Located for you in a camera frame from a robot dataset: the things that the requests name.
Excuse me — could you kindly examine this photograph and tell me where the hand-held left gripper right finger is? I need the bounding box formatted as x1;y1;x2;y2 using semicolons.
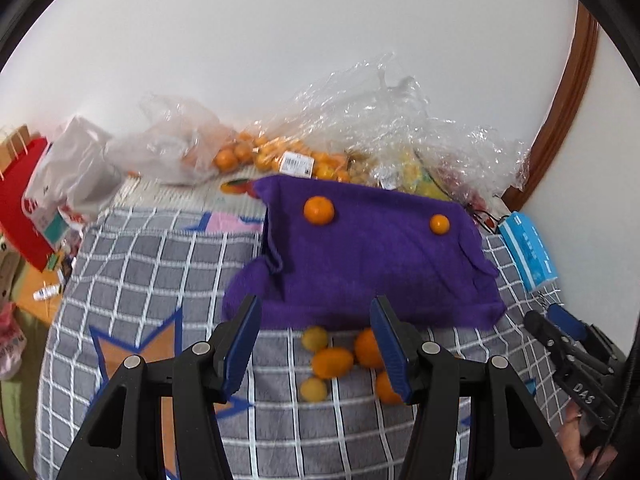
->
369;296;576;480

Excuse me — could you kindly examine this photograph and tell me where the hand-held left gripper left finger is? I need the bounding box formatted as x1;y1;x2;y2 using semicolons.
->
56;294;263;480

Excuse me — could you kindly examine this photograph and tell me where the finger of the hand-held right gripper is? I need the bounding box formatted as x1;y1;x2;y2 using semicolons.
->
523;310;577;362
546;304;589;342

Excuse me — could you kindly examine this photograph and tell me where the large orange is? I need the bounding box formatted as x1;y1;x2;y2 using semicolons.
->
354;329;386;370

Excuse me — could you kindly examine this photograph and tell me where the medium orange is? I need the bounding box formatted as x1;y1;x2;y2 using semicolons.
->
375;370;405;406

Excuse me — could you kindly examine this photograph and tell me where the oblong orange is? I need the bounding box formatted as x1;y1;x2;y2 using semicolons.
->
312;347;356;380

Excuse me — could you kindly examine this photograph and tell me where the yellow-green kumquat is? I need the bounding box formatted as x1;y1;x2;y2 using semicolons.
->
299;377;329;402
301;326;330;351

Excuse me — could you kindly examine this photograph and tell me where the person's right hand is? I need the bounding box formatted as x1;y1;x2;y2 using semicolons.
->
557;402;608;480

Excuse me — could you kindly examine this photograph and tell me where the blue tissue pack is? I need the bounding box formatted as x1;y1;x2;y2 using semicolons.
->
498;211;561;293

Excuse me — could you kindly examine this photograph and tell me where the purple towel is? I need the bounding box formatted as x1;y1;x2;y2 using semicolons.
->
221;175;507;332

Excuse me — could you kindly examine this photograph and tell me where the grey checkered blanket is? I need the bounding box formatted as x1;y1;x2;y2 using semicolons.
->
32;205;601;480

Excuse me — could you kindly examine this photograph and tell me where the beige woven mat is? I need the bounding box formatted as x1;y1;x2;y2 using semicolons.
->
112;174;268;213

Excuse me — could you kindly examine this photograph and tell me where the clear bag of red fruit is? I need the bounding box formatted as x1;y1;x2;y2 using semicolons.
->
430;120;533;211

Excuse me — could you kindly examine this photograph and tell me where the clear bag of bananas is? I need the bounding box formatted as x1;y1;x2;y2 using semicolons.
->
345;52;451;201

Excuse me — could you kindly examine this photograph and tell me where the clear labelled bag of oranges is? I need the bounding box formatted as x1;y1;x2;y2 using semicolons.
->
240;85;361;183

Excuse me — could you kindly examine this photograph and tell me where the hazy plastic bag of oranges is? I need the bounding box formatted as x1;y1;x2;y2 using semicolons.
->
107;92;240;186

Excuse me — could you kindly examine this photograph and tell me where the pink plastic bag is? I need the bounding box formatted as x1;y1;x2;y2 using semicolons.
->
0;302;25;381

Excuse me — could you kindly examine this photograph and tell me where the white plastic bag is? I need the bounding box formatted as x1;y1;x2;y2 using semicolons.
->
22;116;126;241

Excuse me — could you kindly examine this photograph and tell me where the red paper bag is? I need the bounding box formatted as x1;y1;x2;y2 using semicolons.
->
0;137;57;273

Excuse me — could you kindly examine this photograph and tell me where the wooden door frame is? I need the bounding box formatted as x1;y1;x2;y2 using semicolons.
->
500;0;601;213

